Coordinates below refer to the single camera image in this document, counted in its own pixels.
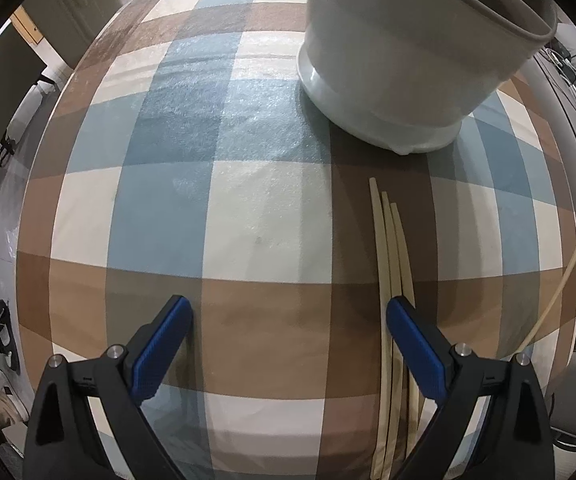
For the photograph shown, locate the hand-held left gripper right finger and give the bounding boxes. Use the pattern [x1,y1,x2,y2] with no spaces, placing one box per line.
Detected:
[386,296,554,480]

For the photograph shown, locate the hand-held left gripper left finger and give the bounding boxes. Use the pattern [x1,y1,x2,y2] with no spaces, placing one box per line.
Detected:
[22,294,194,480]

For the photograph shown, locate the white cylindrical utensil holder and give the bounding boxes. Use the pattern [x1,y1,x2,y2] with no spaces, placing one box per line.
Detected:
[296,0,560,155]

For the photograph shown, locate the white cables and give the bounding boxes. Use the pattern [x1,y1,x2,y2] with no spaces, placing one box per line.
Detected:
[540,42,576,136]

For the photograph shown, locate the white power strip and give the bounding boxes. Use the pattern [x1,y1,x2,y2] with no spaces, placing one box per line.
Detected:
[558,57,576,112]

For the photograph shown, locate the plaid tablecloth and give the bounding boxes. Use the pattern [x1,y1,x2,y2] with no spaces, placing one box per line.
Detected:
[15,0,576,480]

